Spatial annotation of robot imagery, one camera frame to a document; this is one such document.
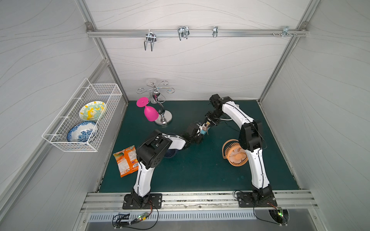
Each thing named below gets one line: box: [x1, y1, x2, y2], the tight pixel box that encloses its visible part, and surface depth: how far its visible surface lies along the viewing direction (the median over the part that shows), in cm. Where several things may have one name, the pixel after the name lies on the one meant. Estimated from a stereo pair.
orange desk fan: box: [221, 139, 249, 167], surface depth 84 cm
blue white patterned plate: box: [66, 120, 97, 143], surface depth 63 cm
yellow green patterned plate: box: [79, 101, 106, 121], surface depth 71 cm
